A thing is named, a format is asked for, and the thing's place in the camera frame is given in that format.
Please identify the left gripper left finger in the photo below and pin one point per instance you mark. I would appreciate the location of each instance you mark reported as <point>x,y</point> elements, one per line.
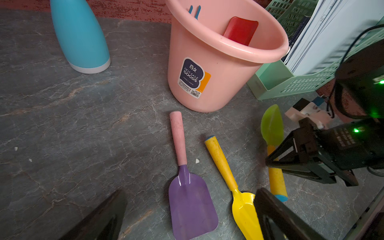
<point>104,222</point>

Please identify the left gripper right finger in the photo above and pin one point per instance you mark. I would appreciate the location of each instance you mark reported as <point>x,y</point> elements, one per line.
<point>278,222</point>

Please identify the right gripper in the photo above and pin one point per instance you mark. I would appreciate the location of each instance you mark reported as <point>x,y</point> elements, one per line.
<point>322,155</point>

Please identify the yellow shovel yellow handle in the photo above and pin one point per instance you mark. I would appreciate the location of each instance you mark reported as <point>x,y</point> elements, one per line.
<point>243,208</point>

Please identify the green trowel yellow handle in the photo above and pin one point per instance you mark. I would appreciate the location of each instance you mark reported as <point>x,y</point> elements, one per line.
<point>272,130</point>

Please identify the purple shovel pink handle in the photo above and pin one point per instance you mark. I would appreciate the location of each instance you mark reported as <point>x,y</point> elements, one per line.
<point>192,210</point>

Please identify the red shovel wooden handle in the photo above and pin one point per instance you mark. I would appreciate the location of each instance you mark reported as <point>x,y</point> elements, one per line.
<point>241,30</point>

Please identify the teal spray bottle pink trigger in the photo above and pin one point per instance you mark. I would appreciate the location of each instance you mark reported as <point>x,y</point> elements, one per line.
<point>80,36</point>

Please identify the blue fork yellow handle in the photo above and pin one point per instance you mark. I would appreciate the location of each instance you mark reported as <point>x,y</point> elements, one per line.
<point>197,11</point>

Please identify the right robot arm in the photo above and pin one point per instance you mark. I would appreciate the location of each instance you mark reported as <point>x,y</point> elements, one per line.
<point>359,88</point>

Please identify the green plastic file organizer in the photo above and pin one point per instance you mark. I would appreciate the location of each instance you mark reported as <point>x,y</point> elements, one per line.
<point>275,79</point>

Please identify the pink plastic bucket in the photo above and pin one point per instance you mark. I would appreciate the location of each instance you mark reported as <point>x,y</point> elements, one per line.
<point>206,70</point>

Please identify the white paper stack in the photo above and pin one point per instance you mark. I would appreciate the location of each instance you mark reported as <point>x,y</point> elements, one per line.
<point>332,28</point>

